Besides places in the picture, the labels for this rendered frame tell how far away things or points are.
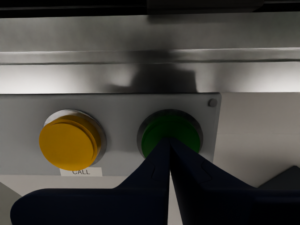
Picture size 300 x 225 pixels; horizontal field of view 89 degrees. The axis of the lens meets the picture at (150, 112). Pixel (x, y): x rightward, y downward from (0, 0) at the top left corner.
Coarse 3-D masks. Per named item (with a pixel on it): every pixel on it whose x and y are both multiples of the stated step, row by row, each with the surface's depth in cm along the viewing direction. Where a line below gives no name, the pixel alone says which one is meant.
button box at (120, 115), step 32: (0, 96) 11; (32, 96) 10; (64, 96) 10; (96, 96) 10; (128, 96) 10; (160, 96) 10; (192, 96) 10; (0, 128) 11; (32, 128) 11; (96, 128) 11; (128, 128) 11; (0, 160) 12; (32, 160) 12; (96, 160) 12; (128, 160) 12
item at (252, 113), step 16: (224, 96) 20; (240, 96) 20; (256, 96) 20; (272, 96) 20; (288, 96) 20; (224, 112) 21; (240, 112) 21; (256, 112) 21; (272, 112) 21; (288, 112) 20; (224, 128) 21; (240, 128) 21; (256, 128) 21; (272, 128) 21; (288, 128) 21
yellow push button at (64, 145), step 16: (48, 128) 10; (64, 128) 10; (80, 128) 10; (48, 144) 10; (64, 144) 10; (80, 144) 10; (96, 144) 10; (48, 160) 11; (64, 160) 11; (80, 160) 10
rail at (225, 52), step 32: (160, 0) 8; (192, 0) 8; (224, 0) 8; (256, 0) 8; (0, 32) 9; (32, 32) 9; (64, 32) 9; (96, 32) 9; (128, 32) 9; (160, 32) 9; (192, 32) 9; (224, 32) 9; (256, 32) 9; (288, 32) 9; (0, 64) 11; (32, 64) 10; (64, 64) 10; (96, 64) 10; (128, 64) 10; (160, 64) 10; (192, 64) 9; (224, 64) 9; (256, 64) 9; (288, 64) 9
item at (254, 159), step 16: (224, 144) 22; (240, 144) 22; (256, 144) 22; (272, 144) 22; (288, 144) 22; (224, 160) 23; (240, 160) 23; (256, 160) 23; (272, 160) 23; (288, 160) 23; (0, 176) 25; (16, 176) 25; (32, 176) 25; (48, 176) 25; (64, 176) 25; (80, 176) 25; (96, 176) 25; (112, 176) 25; (128, 176) 25; (240, 176) 24; (256, 176) 24; (272, 176) 24; (176, 208) 26; (176, 224) 28
